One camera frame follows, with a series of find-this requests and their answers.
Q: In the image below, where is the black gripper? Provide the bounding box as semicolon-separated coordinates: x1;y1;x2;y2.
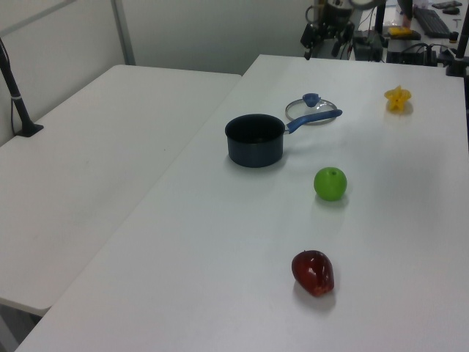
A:
300;18;355;61

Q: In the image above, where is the glass lid with blue knob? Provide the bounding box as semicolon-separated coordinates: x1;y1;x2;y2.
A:
284;92;339;126

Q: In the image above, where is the black equipment box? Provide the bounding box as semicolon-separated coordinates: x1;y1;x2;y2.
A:
353;29;386;62

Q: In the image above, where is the yellow box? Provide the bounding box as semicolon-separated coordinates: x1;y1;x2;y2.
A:
388;26;421;40

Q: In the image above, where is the yellow starfruit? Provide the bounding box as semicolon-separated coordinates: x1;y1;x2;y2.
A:
383;85;412;113

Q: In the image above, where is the black keyboard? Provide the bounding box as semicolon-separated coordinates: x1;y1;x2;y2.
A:
413;7;450;37

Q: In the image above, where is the green apple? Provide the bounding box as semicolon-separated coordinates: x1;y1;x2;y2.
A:
313;166;348;202

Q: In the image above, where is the white side table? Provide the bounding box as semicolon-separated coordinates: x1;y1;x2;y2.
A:
0;64;243;317

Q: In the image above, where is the black electronics box with cables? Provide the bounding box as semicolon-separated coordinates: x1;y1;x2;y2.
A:
386;42;443;67

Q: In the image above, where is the dark blue saucepan, blue handle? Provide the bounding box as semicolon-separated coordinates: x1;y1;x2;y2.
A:
224;109;344;169

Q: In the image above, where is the black camera pole, white tape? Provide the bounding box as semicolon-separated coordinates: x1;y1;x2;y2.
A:
0;36;45;139

